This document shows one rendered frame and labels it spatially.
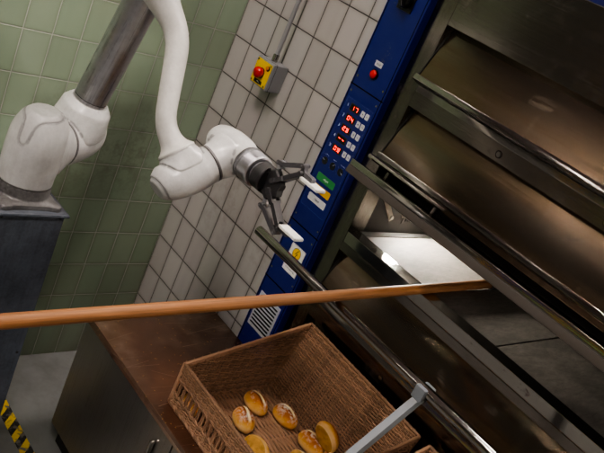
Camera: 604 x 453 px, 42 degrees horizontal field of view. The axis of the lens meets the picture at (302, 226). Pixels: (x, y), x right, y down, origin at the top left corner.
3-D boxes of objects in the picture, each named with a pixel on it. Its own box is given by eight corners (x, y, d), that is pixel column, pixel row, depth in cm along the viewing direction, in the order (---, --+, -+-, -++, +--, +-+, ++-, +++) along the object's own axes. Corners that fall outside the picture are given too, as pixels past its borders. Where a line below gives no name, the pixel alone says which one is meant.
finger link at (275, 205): (268, 186, 197) (264, 188, 198) (276, 229, 194) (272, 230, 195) (279, 187, 199) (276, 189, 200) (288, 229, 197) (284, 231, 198)
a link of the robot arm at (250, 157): (254, 179, 210) (267, 190, 207) (227, 176, 204) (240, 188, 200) (267, 148, 207) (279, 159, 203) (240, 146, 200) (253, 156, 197)
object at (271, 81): (262, 83, 286) (273, 57, 283) (279, 94, 280) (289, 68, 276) (247, 79, 281) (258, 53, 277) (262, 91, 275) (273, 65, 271)
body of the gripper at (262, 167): (276, 160, 203) (297, 177, 197) (264, 188, 206) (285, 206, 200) (254, 157, 198) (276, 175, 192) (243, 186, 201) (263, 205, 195)
